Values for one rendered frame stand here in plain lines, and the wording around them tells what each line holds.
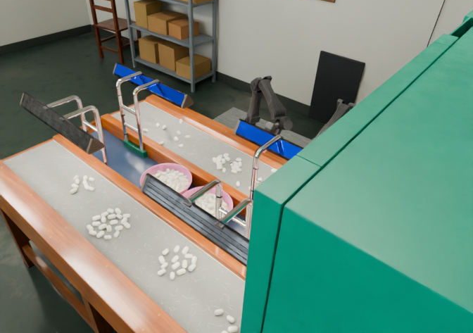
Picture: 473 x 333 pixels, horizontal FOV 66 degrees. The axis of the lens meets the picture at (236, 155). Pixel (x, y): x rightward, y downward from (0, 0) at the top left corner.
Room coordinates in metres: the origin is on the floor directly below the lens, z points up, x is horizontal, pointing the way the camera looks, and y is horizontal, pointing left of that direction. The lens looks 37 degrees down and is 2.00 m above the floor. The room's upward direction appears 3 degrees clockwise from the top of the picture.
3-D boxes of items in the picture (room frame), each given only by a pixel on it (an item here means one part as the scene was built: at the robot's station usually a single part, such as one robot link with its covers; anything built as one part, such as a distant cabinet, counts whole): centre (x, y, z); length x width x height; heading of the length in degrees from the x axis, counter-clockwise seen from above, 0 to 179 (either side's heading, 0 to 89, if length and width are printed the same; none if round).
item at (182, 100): (1.90, 0.52, 1.08); 0.62 x 0.08 x 0.07; 52
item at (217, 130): (1.79, -0.07, 0.67); 1.81 x 0.12 x 0.19; 52
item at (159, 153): (1.48, 0.17, 0.71); 1.81 x 0.05 x 0.11; 52
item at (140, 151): (1.84, 0.57, 0.90); 0.20 x 0.19 x 0.45; 52
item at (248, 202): (0.93, 0.05, 0.90); 0.20 x 0.19 x 0.45; 52
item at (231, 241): (0.87, 0.09, 1.08); 0.62 x 0.08 x 0.07; 52
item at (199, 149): (1.63, 0.06, 0.73); 1.81 x 0.30 x 0.02; 52
